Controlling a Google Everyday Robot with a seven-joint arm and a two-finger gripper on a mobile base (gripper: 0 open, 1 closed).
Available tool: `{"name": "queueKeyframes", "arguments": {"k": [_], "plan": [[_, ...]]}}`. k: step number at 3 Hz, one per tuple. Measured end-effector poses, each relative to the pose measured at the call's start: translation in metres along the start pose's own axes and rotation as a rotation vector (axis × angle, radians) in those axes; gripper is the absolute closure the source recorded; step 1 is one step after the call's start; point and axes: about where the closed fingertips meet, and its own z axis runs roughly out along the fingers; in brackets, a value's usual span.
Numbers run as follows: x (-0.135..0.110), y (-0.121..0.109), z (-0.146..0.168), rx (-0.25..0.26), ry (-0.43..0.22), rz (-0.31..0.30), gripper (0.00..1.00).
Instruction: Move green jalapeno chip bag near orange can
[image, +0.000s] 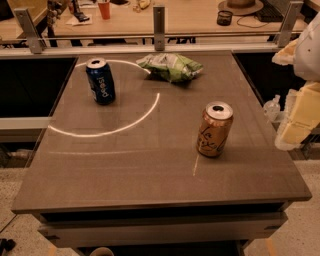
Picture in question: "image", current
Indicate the wooden background desk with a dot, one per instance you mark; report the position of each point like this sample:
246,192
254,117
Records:
182,17

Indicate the red plastic cup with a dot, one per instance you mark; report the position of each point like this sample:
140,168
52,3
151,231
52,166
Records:
104,7

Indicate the metal rail bracket left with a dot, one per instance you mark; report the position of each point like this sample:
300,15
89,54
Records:
35,43

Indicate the green jalapeno chip bag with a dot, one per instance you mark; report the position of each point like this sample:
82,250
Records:
172,67

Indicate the blue pepsi can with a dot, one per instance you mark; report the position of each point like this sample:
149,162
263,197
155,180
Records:
101,81

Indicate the tan brimmed hat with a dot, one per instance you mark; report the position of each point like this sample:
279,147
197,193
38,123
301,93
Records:
241,7

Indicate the black mesh pen holder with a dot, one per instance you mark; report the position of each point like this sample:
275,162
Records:
224,18

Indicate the black keyboard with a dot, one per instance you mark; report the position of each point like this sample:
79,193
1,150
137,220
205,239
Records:
269,13

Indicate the metal rail bracket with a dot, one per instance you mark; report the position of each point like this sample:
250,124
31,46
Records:
159,27
35,43
292,13

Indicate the metal rail bracket right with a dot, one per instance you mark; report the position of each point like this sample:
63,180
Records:
292,13

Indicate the metal rail bracket middle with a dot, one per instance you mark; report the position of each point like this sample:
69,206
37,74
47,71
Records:
159,27

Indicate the orange la croix can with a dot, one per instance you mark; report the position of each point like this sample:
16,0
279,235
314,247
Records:
217,119

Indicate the clear sanitizer bottle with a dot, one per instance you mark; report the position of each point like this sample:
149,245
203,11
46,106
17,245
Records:
272,108

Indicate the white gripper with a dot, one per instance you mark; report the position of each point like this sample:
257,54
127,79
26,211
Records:
309,53

